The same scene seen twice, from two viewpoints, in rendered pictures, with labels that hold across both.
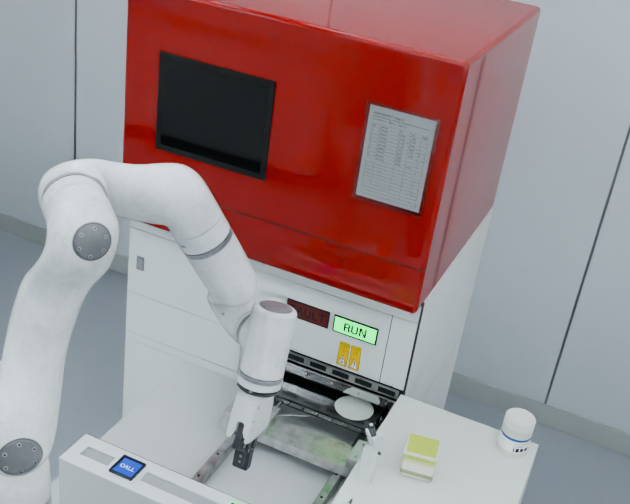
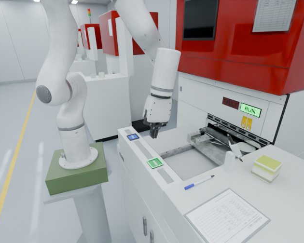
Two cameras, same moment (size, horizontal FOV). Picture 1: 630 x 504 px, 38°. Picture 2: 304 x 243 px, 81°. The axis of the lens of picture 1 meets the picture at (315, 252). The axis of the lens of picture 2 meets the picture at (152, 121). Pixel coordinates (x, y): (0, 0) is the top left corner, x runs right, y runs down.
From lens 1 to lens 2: 126 cm
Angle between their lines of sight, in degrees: 38
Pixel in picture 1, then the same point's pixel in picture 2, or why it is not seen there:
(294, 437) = (211, 150)
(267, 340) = (158, 63)
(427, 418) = (282, 156)
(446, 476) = (283, 185)
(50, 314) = (52, 29)
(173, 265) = (188, 88)
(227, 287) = (130, 22)
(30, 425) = (46, 81)
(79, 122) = not seen: hidden behind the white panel
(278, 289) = (220, 93)
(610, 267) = not seen: outside the picture
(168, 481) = (142, 144)
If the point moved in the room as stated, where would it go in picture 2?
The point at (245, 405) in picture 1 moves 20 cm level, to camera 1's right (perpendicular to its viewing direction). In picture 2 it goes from (148, 100) to (198, 114)
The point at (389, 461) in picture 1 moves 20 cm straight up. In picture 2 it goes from (247, 167) to (258, 124)
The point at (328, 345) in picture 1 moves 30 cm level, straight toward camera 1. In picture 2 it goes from (238, 117) to (213, 137)
